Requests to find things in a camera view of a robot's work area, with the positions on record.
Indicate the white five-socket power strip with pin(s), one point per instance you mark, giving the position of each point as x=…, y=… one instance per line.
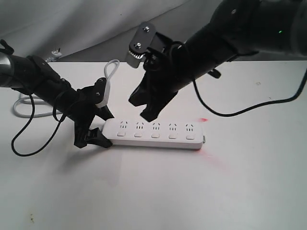
x=157, y=134

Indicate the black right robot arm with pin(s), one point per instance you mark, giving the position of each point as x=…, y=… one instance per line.
x=237, y=28

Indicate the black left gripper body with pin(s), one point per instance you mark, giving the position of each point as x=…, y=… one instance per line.
x=85, y=110

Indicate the white wall plug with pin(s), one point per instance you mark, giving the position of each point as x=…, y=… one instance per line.
x=55, y=55

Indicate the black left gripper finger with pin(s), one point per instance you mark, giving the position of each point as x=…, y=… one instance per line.
x=95, y=137
x=104, y=113

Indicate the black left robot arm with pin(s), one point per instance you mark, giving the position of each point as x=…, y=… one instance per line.
x=32, y=75

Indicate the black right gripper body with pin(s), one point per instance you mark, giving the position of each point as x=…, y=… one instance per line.
x=165, y=65

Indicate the grey backdrop cloth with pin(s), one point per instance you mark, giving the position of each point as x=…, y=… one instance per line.
x=95, y=30

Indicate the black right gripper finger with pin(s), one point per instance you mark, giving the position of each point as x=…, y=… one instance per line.
x=142, y=95
x=155, y=106

